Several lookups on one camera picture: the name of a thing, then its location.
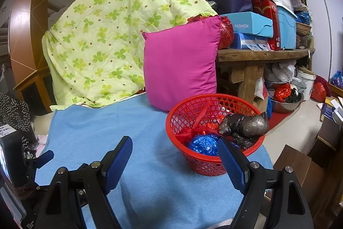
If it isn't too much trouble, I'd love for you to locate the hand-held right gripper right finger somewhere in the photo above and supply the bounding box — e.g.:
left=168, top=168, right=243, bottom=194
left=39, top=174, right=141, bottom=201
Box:
left=218, top=137, right=314, bottom=229

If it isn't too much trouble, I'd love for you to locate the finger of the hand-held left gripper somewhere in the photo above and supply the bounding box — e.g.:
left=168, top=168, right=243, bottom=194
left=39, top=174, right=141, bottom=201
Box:
left=25, top=150, right=55, bottom=169

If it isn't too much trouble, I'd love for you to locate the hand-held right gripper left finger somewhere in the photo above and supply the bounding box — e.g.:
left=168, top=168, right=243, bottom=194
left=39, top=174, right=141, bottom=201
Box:
left=35, top=136, right=134, bottom=229

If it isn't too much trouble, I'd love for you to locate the red mesh plastic basket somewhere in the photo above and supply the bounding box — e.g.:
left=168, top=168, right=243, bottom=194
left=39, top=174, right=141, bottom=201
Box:
left=165, top=93, right=266, bottom=176

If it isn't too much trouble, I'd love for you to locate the dark plastic bundle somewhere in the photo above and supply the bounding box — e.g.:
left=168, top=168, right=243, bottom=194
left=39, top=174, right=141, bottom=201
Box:
left=218, top=112, right=269, bottom=149

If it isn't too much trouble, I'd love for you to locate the blue crumpled plastic bag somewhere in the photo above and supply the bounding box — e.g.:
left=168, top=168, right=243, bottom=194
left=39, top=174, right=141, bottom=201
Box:
left=187, top=133, right=223, bottom=156

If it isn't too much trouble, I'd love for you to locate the cream pillow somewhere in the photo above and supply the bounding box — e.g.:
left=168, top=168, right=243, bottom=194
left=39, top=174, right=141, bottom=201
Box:
left=33, top=114, right=54, bottom=135

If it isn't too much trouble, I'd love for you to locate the red crumpled plastic bag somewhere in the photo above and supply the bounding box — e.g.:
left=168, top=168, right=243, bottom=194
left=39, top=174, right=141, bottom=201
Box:
left=206, top=122, right=223, bottom=133

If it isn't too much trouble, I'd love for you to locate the blue blanket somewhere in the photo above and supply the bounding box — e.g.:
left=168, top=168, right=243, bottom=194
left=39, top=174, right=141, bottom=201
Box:
left=35, top=93, right=274, bottom=229

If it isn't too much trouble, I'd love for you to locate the black polka dot cloth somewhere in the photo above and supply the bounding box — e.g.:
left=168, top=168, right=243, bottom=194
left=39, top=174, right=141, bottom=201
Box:
left=0, top=93, right=35, bottom=138

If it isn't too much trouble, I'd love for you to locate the red plastic bag with ribbons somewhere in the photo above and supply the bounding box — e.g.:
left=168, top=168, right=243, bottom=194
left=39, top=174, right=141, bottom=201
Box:
left=175, top=101, right=215, bottom=144

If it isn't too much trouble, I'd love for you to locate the brown cardboard box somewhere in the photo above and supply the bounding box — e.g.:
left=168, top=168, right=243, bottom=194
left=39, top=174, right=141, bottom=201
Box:
left=273, top=144, right=326, bottom=200

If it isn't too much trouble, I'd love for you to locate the metal basin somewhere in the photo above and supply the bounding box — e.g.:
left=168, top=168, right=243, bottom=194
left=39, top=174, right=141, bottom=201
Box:
left=271, top=92, right=304, bottom=114

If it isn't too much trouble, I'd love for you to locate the rough wooden table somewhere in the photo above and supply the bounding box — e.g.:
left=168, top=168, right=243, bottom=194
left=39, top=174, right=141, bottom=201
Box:
left=216, top=48, right=315, bottom=111

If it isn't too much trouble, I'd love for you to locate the pink pillow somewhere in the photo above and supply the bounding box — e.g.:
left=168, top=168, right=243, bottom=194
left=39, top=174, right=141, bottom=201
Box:
left=142, top=16, right=223, bottom=113

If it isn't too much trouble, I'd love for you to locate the white plastic bucket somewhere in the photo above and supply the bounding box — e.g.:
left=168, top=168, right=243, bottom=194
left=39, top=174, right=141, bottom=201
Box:
left=297, top=69, right=316, bottom=101

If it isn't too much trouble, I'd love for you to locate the red bag on floor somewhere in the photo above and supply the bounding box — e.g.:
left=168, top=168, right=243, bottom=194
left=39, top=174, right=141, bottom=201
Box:
left=311, top=76, right=333, bottom=103

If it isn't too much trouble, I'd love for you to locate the green clover print quilt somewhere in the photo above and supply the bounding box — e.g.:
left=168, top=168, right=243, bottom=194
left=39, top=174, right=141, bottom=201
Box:
left=42, top=0, right=219, bottom=109

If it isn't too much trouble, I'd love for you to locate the blue and white flat box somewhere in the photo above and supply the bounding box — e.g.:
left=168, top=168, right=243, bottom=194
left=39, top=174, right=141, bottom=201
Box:
left=230, top=32, right=271, bottom=52

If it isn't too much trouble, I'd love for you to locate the brown wooden cabinet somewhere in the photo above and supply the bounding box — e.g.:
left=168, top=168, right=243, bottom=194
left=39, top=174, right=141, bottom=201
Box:
left=9, top=0, right=62, bottom=114

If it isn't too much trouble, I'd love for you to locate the large red plastic bag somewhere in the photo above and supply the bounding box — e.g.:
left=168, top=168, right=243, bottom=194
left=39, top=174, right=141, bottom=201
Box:
left=188, top=14, right=235, bottom=50

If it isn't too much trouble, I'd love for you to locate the light blue shoe box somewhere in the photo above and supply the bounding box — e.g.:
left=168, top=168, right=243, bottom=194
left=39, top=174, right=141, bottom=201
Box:
left=220, top=12, right=274, bottom=39

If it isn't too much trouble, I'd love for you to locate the blue plastic storage bin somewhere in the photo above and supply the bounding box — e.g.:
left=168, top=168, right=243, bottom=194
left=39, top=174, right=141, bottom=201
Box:
left=275, top=2, right=298, bottom=50

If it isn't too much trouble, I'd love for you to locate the red cardboard box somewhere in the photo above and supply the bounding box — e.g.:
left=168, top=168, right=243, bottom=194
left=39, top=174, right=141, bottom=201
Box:
left=248, top=0, right=281, bottom=51

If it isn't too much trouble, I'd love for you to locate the wicker basket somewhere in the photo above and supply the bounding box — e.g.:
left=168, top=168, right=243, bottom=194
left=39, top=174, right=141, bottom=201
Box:
left=296, top=22, right=312, bottom=36

